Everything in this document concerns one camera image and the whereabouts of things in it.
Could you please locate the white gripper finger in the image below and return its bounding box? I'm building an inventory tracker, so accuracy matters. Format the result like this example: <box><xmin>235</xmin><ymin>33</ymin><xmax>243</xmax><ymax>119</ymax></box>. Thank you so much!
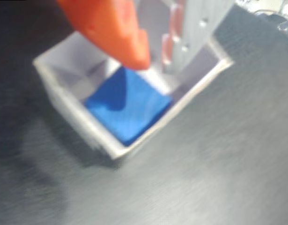
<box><xmin>161</xmin><ymin>0</ymin><xmax>235</xmax><ymax>74</ymax></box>

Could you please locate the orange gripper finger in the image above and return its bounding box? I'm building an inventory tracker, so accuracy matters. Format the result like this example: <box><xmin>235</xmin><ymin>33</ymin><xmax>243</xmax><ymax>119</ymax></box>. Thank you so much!
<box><xmin>57</xmin><ymin>0</ymin><xmax>151</xmax><ymax>70</ymax></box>

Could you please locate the blue cube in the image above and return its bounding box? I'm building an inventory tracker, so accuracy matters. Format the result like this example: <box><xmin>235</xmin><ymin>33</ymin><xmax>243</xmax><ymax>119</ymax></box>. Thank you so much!
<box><xmin>84</xmin><ymin>67</ymin><xmax>173</xmax><ymax>145</ymax></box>

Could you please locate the white cardboard box black label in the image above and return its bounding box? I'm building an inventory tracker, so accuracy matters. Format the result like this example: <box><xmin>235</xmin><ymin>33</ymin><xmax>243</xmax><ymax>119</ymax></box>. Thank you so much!
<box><xmin>32</xmin><ymin>31</ymin><xmax>235</xmax><ymax>160</ymax></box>

